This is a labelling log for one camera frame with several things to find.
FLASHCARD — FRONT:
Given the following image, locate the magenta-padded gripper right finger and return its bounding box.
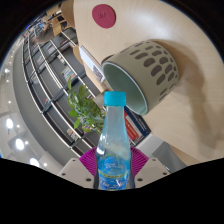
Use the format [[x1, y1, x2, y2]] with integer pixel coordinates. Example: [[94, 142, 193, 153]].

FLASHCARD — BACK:
[[129, 147, 171, 189]]

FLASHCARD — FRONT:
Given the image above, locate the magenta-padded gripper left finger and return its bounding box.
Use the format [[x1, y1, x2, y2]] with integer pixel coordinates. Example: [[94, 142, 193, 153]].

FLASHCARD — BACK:
[[57, 147, 100, 190]]

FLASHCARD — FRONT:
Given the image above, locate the clear water bottle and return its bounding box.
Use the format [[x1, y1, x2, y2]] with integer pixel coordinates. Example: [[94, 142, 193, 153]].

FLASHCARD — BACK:
[[95, 90, 132, 192]]

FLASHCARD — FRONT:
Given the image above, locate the red book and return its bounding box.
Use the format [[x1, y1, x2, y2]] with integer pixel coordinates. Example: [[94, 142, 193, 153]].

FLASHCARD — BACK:
[[123, 111, 141, 143]]

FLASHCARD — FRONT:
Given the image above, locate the dark blue book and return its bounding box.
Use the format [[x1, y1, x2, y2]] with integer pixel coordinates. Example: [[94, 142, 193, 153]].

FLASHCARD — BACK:
[[126, 106, 152, 138]]

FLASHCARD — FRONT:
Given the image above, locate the green potted plant, white pot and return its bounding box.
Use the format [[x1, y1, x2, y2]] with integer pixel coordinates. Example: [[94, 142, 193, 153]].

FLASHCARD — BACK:
[[66, 78, 107, 135]]

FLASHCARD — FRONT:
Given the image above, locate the ceiling lights group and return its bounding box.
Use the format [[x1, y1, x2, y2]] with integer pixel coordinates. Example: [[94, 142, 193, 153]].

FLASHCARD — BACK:
[[3, 66, 48, 168]]

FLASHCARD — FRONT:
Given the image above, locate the grey bookshelf unit with books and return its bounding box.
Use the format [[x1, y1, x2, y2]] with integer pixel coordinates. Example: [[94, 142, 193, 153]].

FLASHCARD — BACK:
[[21, 19, 111, 158]]

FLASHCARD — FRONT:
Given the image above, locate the grey-green patterned mug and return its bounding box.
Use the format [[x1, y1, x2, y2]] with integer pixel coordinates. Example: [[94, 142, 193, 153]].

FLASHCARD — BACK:
[[100, 39, 180, 117]]

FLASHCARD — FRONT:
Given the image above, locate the flat round red coaster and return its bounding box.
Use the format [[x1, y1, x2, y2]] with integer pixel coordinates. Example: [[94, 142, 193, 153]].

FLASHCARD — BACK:
[[91, 3, 117, 29]]

